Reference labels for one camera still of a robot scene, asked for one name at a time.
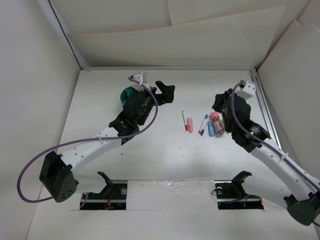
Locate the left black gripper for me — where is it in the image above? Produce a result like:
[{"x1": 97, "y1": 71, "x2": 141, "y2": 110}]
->
[{"x1": 133, "y1": 82, "x2": 174, "y2": 127}]

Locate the blue capped white marker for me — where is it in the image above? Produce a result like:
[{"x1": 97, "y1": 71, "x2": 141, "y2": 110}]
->
[{"x1": 198, "y1": 114, "x2": 208, "y2": 134}]

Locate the purple capped white marker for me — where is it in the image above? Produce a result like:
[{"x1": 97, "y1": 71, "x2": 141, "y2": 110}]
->
[{"x1": 200, "y1": 118, "x2": 209, "y2": 136}]

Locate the pink translucent eraser case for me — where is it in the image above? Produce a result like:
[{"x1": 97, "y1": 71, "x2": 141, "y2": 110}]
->
[{"x1": 186, "y1": 117, "x2": 194, "y2": 133}]

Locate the red capped white pen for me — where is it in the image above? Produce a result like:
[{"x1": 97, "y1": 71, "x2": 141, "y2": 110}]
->
[{"x1": 181, "y1": 110, "x2": 188, "y2": 131}]

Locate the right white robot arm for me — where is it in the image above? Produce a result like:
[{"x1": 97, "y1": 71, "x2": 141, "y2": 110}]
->
[{"x1": 212, "y1": 89, "x2": 320, "y2": 226}]

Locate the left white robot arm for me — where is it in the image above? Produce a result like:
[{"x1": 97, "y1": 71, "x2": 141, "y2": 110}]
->
[{"x1": 39, "y1": 75, "x2": 175, "y2": 203}]

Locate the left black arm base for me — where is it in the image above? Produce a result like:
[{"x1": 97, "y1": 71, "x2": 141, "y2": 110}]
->
[{"x1": 79, "y1": 171, "x2": 128, "y2": 211}]

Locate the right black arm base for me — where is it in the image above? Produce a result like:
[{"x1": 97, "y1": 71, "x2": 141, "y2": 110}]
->
[{"x1": 211, "y1": 171, "x2": 264, "y2": 210}]

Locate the blue translucent eraser case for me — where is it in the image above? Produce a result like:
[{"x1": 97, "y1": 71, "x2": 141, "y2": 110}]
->
[{"x1": 207, "y1": 120, "x2": 215, "y2": 137}]

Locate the pink capped pencil tube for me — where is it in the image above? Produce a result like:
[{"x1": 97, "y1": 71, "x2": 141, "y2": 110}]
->
[{"x1": 210, "y1": 111, "x2": 225, "y2": 136}]

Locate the teal round organizer container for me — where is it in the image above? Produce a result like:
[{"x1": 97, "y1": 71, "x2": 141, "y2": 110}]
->
[{"x1": 120, "y1": 86, "x2": 135, "y2": 106}]

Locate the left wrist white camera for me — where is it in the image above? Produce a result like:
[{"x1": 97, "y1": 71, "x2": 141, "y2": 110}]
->
[{"x1": 131, "y1": 72, "x2": 146, "y2": 92}]

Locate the wrist white camera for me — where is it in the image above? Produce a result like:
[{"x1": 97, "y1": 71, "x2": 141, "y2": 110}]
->
[
  {"x1": 131, "y1": 72, "x2": 146, "y2": 92},
  {"x1": 236, "y1": 80, "x2": 256, "y2": 100}
]

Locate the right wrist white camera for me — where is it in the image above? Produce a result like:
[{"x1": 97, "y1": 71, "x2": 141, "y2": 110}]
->
[{"x1": 236, "y1": 80, "x2": 256, "y2": 100}]

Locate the aluminium rail right side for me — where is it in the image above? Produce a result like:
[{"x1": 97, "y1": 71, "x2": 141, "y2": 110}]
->
[{"x1": 249, "y1": 68, "x2": 282, "y2": 149}]

